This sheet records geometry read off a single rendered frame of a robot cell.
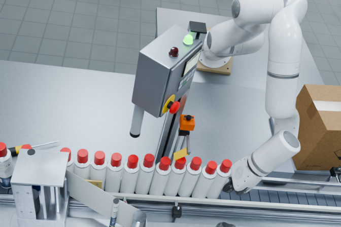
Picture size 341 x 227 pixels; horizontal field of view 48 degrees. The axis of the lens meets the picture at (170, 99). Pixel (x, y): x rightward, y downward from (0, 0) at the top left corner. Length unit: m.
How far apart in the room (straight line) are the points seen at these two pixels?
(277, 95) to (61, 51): 2.33
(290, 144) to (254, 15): 0.40
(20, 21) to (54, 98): 1.90
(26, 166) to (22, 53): 2.14
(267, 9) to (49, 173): 0.78
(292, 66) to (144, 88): 0.41
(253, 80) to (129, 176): 0.99
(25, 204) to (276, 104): 0.77
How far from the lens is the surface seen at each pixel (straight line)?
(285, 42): 1.09
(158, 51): 0.97
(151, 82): 0.99
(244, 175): 1.31
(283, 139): 1.20
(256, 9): 1.19
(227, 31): 1.49
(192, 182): 1.32
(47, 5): 3.73
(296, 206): 1.51
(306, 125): 1.62
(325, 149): 1.62
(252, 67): 2.09
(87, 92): 1.74
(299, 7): 1.21
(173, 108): 1.03
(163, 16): 2.26
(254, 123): 1.80
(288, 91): 1.14
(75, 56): 3.18
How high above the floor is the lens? 2.08
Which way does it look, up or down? 45 degrees down
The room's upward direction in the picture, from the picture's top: 15 degrees clockwise
